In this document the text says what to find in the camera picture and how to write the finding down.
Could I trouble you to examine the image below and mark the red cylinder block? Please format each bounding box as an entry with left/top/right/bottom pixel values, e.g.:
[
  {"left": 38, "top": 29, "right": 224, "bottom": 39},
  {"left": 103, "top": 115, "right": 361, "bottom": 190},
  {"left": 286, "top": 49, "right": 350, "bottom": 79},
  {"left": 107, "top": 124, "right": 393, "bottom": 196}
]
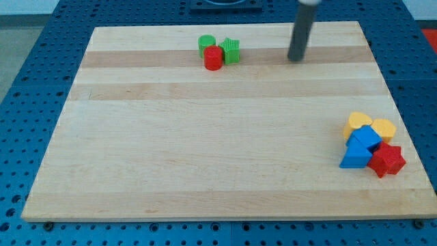
[{"left": 203, "top": 46, "right": 223, "bottom": 71}]

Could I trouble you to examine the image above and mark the wooden board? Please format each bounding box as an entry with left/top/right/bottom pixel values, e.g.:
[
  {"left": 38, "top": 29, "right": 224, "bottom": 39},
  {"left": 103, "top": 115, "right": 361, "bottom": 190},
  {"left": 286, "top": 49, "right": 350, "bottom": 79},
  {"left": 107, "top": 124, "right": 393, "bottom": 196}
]
[{"left": 21, "top": 21, "right": 436, "bottom": 222}]

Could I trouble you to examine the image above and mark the green star block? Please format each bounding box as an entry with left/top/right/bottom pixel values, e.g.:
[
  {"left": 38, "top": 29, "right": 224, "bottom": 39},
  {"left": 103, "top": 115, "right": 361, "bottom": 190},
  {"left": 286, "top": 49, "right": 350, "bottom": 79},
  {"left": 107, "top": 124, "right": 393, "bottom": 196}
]
[{"left": 218, "top": 38, "right": 240, "bottom": 65}]

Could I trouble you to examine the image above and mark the green cylinder block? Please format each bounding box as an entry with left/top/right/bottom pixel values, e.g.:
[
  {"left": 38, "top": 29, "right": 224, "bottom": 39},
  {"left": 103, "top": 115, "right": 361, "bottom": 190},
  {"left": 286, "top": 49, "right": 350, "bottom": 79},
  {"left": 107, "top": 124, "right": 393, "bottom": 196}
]
[{"left": 197, "top": 34, "right": 216, "bottom": 58}]

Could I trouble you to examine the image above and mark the yellow heart block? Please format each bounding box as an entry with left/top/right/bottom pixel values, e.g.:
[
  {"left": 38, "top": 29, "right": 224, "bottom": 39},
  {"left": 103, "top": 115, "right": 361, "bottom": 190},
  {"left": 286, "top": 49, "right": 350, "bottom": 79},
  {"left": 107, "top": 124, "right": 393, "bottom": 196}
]
[{"left": 343, "top": 111, "right": 373, "bottom": 140}]

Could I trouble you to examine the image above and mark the blue triangle block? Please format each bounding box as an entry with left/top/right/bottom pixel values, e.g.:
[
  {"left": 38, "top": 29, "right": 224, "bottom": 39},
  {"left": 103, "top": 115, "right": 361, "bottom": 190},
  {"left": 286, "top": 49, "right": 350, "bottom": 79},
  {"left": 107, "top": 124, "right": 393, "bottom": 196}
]
[{"left": 339, "top": 137, "right": 373, "bottom": 169}]

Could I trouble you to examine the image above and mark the blue cube block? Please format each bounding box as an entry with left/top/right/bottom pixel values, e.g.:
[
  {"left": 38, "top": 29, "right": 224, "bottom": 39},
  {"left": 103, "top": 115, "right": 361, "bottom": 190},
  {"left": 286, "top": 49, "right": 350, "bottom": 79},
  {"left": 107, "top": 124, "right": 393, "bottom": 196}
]
[{"left": 346, "top": 125, "right": 382, "bottom": 152}]

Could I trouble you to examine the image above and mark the yellow pentagon block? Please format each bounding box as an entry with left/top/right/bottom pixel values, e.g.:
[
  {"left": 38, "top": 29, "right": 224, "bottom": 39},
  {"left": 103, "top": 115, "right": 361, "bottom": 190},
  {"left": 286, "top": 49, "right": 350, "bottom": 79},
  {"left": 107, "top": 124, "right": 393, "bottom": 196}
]
[{"left": 371, "top": 119, "right": 397, "bottom": 144}]

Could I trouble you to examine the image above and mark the red star block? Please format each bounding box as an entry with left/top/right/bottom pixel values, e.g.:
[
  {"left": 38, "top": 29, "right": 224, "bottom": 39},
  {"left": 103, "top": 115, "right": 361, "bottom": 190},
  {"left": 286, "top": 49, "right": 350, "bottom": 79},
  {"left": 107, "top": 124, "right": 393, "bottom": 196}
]
[{"left": 367, "top": 142, "right": 406, "bottom": 178}]

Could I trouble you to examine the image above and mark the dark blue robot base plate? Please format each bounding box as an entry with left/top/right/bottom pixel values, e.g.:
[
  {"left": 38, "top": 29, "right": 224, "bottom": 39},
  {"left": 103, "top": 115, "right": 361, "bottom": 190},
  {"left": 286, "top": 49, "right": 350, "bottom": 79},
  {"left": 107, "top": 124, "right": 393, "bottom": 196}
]
[{"left": 188, "top": 0, "right": 264, "bottom": 12}]

